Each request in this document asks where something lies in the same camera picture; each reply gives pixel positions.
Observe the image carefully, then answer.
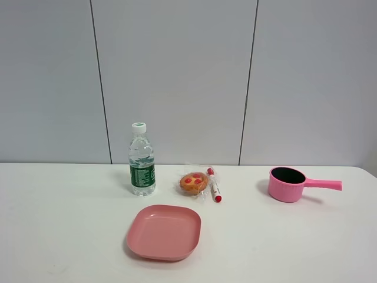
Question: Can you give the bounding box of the clear water bottle green label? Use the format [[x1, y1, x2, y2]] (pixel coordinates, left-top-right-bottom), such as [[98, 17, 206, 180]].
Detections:
[[128, 122, 156, 196]]

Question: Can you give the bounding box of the red and white marker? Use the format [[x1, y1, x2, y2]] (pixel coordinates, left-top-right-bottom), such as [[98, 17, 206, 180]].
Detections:
[[207, 167, 222, 203]]

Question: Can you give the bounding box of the wrapped pastry with red dots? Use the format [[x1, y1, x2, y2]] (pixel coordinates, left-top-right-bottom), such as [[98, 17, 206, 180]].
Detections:
[[174, 163, 210, 202]]

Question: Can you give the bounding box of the pink square plate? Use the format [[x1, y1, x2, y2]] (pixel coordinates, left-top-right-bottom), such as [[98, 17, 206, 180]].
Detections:
[[126, 205, 201, 261]]

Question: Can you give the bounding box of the pink toy saucepan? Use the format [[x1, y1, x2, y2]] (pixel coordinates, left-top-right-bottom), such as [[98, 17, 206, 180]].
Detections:
[[267, 167, 342, 203]]

